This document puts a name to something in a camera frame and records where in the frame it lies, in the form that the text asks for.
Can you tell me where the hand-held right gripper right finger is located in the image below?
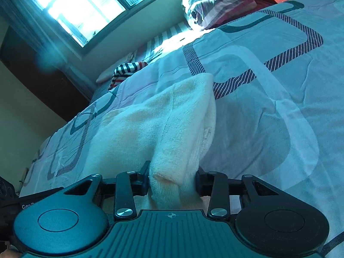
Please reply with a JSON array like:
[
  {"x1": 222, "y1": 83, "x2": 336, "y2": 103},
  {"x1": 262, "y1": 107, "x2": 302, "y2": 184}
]
[{"x1": 195, "y1": 166, "x2": 279, "y2": 219}]

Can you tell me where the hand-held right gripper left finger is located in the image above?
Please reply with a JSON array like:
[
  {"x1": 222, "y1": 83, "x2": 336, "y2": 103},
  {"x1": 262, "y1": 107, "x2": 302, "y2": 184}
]
[{"x1": 63, "y1": 160, "x2": 151, "y2": 220}]

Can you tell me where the cream knit sweater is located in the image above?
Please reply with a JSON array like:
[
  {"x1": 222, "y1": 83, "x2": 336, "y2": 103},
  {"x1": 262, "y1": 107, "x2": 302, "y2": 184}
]
[{"x1": 93, "y1": 74, "x2": 217, "y2": 210}]

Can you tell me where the patterned bed cover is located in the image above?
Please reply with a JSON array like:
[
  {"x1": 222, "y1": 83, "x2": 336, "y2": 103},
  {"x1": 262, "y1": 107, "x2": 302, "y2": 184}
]
[{"x1": 20, "y1": 0, "x2": 344, "y2": 256}]

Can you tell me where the pink folded cloth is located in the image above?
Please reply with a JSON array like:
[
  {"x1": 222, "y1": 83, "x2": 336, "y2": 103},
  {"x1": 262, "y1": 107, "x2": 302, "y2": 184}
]
[{"x1": 96, "y1": 52, "x2": 135, "y2": 84}]

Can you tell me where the black white red striped cloth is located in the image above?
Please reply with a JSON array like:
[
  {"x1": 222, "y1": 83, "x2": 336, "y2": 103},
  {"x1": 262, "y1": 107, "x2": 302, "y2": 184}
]
[{"x1": 108, "y1": 61, "x2": 148, "y2": 91}]

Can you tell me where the dark wooden wardrobe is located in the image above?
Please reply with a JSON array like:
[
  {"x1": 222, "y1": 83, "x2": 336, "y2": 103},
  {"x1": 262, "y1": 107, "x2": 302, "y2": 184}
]
[{"x1": 0, "y1": 27, "x2": 91, "y2": 123}]

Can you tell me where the grey white striped bed sheet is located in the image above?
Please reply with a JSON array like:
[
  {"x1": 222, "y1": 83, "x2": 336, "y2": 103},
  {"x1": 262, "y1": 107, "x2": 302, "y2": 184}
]
[{"x1": 134, "y1": 21, "x2": 210, "y2": 63}]

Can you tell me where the striped pink pillow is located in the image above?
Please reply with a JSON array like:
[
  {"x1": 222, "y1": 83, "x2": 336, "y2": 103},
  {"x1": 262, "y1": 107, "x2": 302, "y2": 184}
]
[{"x1": 182, "y1": 0, "x2": 258, "y2": 31}]

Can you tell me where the window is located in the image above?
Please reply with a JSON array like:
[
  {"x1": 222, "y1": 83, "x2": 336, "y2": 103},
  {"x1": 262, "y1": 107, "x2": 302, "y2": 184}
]
[{"x1": 25, "y1": 0, "x2": 189, "y2": 49}]

